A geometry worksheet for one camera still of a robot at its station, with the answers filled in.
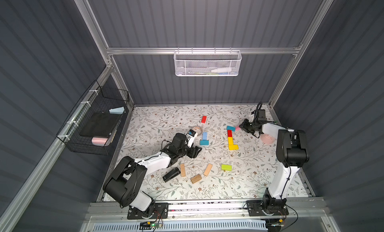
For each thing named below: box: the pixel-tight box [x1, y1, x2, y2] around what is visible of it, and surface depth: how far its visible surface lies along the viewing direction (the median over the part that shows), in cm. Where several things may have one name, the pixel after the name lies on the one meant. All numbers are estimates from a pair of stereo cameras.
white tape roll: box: [191, 125, 203, 135], surface depth 107 cm
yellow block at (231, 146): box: [228, 142, 239, 151], surface depth 98 cm
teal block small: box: [226, 125, 236, 132], surface depth 108 cm
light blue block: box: [202, 132, 208, 141], surface depth 104 cm
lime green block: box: [221, 164, 233, 171], surface depth 90 cm
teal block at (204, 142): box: [199, 140, 210, 146], surface depth 101 cm
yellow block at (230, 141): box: [227, 137, 234, 146], surface depth 101 cm
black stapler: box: [162, 167, 181, 183], surface depth 84 cm
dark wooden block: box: [190, 174, 202, 184], surface depth 85 cm
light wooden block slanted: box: [203, 163, 213, 177], surface depth 88 cm
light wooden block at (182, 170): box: [180, 163, 186, 177], surface depth 88 cm
